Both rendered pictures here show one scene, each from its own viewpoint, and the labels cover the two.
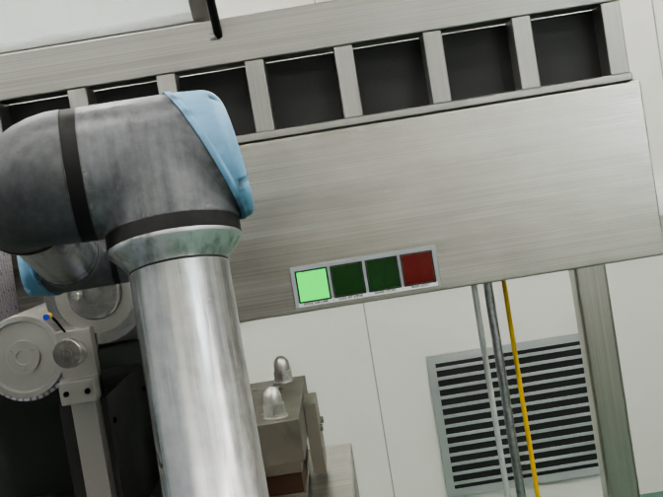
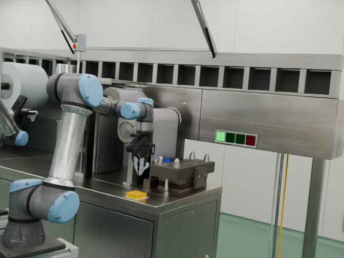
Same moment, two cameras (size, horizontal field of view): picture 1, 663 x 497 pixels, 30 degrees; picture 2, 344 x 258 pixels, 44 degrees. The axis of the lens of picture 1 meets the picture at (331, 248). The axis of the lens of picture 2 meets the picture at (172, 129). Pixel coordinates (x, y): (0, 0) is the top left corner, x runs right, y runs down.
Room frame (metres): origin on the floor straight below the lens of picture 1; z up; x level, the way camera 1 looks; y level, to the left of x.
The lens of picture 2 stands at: (-0.07, -0.99, 1.41)
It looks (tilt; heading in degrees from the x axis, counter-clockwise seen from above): 5 degrees down; 32
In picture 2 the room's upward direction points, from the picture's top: 5 degrees clockwise
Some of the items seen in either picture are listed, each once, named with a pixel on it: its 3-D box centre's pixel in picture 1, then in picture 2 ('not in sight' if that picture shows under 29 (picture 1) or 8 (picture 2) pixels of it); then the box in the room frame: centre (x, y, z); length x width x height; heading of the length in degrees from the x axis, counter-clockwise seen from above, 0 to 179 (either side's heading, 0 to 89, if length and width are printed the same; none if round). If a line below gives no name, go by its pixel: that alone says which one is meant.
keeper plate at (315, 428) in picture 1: (317, 431); (200, 177); (1.95, 0.07, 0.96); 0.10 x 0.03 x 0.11; 179
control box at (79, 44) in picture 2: not in sight; (78, 42); (1.81, 0.90, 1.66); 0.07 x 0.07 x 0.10; 68
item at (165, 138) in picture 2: not in sight; (164, 144); (1.89, 0.28, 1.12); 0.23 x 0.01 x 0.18; 179
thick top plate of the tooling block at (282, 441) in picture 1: (255, 421); (185, 168); (1.93, 0.16, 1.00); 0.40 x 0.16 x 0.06; 179
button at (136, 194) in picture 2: not in sight; (136, 194); (1.54, 0.19, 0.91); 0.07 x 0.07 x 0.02; 89
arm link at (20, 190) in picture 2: not in sight; (27, 197); (0.96, 0.25, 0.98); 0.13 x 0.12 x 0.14; 96
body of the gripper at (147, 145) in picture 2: not in sight; (144, 143); (1.57, 0.19, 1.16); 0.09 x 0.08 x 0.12; 0
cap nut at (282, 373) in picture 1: (281, 369); (206, 157); (2.09, 0.12, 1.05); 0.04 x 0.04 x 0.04
